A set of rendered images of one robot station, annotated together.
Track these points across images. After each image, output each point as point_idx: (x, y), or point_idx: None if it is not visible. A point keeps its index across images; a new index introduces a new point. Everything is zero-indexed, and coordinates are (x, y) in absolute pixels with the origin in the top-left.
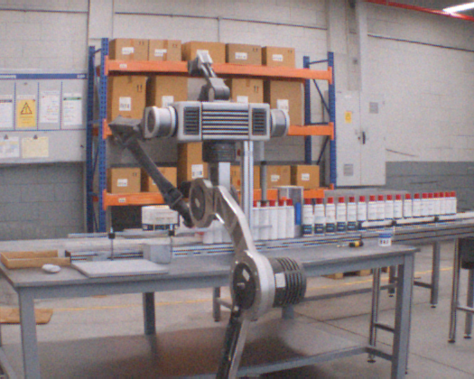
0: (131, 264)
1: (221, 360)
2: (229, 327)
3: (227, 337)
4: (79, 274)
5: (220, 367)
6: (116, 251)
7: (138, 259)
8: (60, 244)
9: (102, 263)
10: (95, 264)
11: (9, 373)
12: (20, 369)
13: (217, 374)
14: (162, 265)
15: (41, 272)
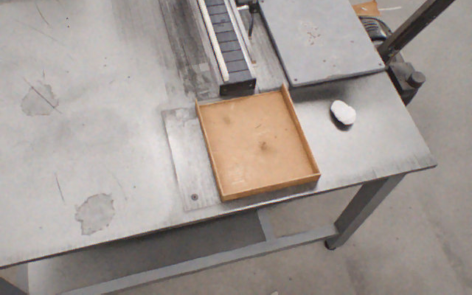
0: (309, 18)
1: (425, 26)
2: None
3: (450, 4)
4: (358, 82)
5: (420, 32)
6: (235, 21)
7: (260, 6)
8: (6, 100)
9: (302, 47)
10: (311, 56)
11: (182, 270)
12: (169, 255)
13: (408, 40)
14: None
15: (350, 129)
